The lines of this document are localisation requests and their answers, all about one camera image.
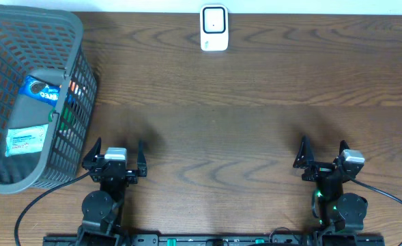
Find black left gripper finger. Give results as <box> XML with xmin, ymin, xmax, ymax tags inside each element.
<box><xmin>137</xmin><ymin>141</ymin><xmax>147</xmax><ymax>176</ymax></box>
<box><xmin>83</xmin><ymin>137</ymin><xmax>102</xmax><ymax>163</ymax></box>

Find blue Oreo cookie pack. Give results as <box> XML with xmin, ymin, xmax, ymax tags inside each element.
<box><xmin>18</xmin><ymin>75</ymin><xmax>61</xmax><ymax>107</ymax></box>

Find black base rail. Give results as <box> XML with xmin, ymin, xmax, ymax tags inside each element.
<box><xmin>42</xmin><ymin>233</ymin><xmax>386</xmax><ymax>246</ymax></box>

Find green lid white jar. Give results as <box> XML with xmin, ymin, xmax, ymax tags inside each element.
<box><xmin>48</xmin><ymin>107</ymin><xmax>77</xmax><ymax>133</ymax></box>

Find white teal wet wipes pack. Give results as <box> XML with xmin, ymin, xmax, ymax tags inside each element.
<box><xmin>5</xmin><ymin>124</ymin><xmax>48</xmax><ymax>157</ymax></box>

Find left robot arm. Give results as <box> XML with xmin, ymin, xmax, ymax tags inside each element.
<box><xmin>75</xmin><ymin>139</ymin><xmax>147</xmax><ymax>246</ymax></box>

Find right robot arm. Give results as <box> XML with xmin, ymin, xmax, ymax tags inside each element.
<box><xmin>293</xmin><ymin>136</ymin><xmax>368</xmax><ymax>245</ymax></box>

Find grey plastic mesh basket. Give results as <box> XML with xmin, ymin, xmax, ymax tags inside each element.
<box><xmin>0</xmin><ymin>5</ymin><xmax>98</xmax><ymax>194</ymax></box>

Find white barcode scanner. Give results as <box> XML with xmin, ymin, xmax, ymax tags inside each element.
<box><xmin>200</xmin><ymin>4</ymin><xmax>229</xmax><ymax>52</ymax></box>

